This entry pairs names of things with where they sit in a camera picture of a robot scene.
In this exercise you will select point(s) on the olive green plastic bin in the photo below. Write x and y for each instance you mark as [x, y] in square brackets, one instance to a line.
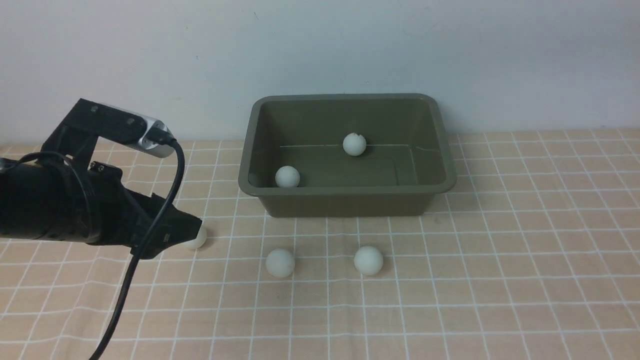
[407, 161]

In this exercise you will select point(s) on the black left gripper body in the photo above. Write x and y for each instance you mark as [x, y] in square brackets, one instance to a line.
[125, 215]

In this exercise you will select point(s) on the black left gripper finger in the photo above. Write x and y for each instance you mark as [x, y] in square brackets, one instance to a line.
[175, 222]
[161, 241]

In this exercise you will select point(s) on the white ping-pong ball printed logo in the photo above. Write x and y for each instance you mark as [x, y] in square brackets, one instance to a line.
[287, 177]

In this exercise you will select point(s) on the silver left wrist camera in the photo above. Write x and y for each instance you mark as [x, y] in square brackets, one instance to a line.
[88, 121]

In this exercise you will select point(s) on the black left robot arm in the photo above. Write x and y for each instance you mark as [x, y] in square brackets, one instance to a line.
[49, 201]

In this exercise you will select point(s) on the beige checkered tablecloth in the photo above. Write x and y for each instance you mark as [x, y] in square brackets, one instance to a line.
[534, 255]

